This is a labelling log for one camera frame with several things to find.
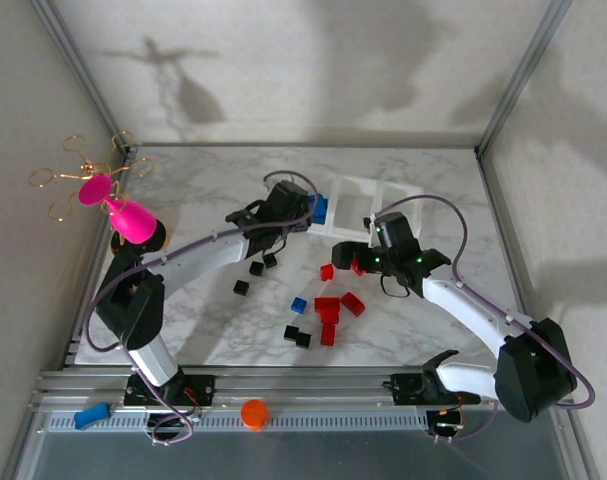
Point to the red lego brick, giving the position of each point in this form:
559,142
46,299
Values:
328,334
353,303
329,317
358,270
327,304
326,272

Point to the blue lego brick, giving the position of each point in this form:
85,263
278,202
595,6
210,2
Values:
319,201
298,304
320,215

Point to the black lego brick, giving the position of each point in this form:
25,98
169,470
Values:
241,287
303,340
270,260
291,332
256,268

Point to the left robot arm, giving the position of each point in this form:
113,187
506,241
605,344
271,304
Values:
143,325

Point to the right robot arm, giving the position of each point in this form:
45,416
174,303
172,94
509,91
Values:
533,370

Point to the translucent white plastic bin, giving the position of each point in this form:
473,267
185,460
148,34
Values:
317,228
400,197
355,210

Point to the black round base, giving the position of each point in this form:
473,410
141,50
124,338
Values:
159,235

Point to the pink goblet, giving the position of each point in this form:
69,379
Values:
133,225

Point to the small black controller board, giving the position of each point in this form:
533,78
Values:
175,423
448,425

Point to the orange cylinder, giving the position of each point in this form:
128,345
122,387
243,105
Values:
254,414

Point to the blue bone-shaped object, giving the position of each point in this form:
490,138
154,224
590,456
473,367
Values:
90,415

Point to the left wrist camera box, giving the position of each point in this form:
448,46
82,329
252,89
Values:
288,197

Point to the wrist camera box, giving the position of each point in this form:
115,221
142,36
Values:
395,230
288,197

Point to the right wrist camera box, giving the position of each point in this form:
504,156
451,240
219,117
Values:
395,230

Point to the aluminium side rail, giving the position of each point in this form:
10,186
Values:
497,200

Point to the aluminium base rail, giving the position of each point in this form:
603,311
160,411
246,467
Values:
308,385

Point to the aluminium frame post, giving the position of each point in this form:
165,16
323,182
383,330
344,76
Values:
82,70
523,75

